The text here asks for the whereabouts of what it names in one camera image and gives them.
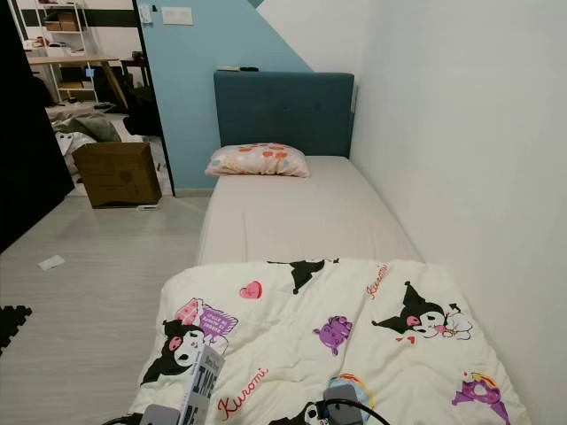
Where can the black door frame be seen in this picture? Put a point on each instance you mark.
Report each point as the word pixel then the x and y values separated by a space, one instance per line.
pixel 155 97

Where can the small white flat packet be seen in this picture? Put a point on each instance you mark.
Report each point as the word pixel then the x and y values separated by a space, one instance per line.
pixel 148 207

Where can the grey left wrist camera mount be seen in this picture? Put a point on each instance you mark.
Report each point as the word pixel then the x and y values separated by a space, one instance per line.
pixel 159 416

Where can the black remote control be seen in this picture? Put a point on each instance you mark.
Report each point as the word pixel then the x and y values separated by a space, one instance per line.
pixel 249 69

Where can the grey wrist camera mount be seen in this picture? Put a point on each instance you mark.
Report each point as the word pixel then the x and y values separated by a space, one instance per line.
pixel 159 416
pixel 343 400

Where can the white double switch panel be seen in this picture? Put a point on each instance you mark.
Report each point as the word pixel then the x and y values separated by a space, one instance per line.
pixel 177 16

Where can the white wall intercom handset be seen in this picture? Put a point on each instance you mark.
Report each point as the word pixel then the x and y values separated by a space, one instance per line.
pixel 146 14

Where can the olive green fabric bag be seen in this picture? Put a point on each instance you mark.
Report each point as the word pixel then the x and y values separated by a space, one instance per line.
pixel 93 128

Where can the teal upholstered headboard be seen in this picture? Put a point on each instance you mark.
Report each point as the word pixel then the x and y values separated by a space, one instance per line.
pixel 283 115

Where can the light wooden table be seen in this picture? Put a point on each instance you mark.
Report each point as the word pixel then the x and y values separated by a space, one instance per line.
pixel 75 60

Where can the white shelf rack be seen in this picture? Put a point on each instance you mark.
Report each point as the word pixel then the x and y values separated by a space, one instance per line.
pixel 84 27

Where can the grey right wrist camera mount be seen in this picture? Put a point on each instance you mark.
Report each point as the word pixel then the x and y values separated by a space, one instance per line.
pixel 343 400

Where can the cream bed mattress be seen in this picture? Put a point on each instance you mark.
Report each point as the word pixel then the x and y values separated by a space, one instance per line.
pixel 301 212

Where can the brown cardboard box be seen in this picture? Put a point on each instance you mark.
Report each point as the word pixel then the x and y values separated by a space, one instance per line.
pixel 117 175

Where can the pink orange-spotted pillow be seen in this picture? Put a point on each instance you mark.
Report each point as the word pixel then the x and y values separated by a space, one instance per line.
pixel 257 161

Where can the white paper scrap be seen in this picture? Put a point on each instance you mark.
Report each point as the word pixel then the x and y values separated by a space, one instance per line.
pixel 52 262

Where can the tall black cabinet side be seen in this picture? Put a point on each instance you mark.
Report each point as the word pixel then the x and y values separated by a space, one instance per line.
pixel 31 150

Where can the white air conditioner remote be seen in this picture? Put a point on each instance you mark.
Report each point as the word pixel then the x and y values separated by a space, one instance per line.
pixel 228 69

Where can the white blue patterned booklet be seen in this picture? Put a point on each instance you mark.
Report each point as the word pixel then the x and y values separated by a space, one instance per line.
pixel 202 390

